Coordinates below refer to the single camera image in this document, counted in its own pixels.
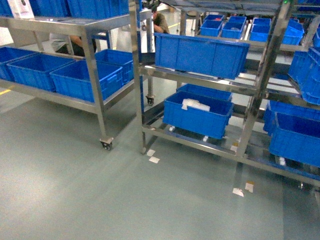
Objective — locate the blue bin cart rear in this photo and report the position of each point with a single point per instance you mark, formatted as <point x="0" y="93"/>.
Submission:
<point x="119" y="58"/>

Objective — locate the blue bin with white bag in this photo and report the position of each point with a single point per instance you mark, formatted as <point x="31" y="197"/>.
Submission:
<point x="211" y="123"/>

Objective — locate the seated person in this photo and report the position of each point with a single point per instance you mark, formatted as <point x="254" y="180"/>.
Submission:
<point x="160" y="24"/>

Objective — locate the blue bin lower right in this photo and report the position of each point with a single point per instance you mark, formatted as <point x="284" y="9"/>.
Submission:
<point x="296" y="138"/>

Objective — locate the steel rack shelf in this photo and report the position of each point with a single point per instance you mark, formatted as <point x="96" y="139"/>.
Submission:
<point x="250" y="114"/>

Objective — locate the blue bin cart front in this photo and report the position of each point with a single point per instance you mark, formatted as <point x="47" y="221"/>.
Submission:
<point x="73" y="80"/>

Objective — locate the blue bin middle shelf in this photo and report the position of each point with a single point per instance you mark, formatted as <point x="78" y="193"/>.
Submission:
<point x="201" y="55"/>

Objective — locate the blue bin cart left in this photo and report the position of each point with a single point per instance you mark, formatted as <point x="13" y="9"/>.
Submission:
<point x="9" y="55"/>

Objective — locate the white plastic bag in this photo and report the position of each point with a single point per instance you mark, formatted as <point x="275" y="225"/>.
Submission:
<point x="188" y="102"/>

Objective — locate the blue bin cart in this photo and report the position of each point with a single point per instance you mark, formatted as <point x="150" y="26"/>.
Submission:
<point x="119" y="58"/>
<point x="34" y="71"/>
<point x="73" y="80"/>
<point x="9" y="55"/>

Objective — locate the blue bin cart middle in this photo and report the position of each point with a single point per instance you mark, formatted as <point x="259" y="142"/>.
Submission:
<point x="34" y="71"/>

